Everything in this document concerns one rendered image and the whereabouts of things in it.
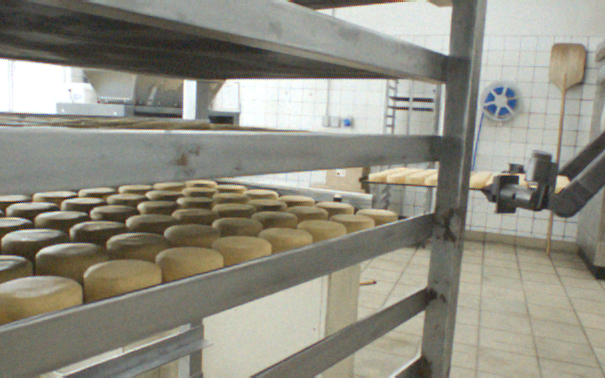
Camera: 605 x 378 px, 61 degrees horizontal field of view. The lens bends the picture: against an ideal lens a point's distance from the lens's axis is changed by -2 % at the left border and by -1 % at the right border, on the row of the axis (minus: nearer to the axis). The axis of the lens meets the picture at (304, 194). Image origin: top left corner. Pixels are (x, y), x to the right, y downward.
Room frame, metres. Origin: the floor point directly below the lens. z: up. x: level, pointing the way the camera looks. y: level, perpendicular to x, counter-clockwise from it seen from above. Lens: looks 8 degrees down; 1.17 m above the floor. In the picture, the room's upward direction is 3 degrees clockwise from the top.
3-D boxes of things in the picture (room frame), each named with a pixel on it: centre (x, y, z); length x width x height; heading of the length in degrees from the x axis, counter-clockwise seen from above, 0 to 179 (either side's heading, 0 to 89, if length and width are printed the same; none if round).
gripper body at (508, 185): (1.31, -0.53, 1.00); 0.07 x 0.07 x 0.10; 21
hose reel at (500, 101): (5.21, -1.89, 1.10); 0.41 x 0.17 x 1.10; 71
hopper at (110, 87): (2.13, 0.61, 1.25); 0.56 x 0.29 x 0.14; 155
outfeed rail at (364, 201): (2.31, 0.65, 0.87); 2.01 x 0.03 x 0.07; 65
